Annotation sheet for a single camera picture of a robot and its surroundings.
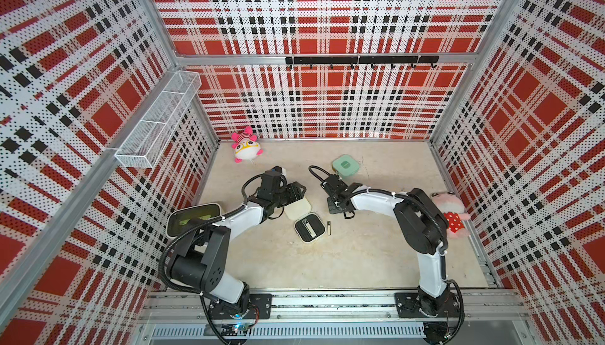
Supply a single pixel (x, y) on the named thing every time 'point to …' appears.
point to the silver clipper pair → (328, 228)
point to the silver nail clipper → (309, 228)
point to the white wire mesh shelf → (148, 143)
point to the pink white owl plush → (246, 146)
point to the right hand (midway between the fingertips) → (341, 204)
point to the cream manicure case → (300, 209)
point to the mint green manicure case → (345, 165)
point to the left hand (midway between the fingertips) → (304, 189)
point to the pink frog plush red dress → (453, 206)
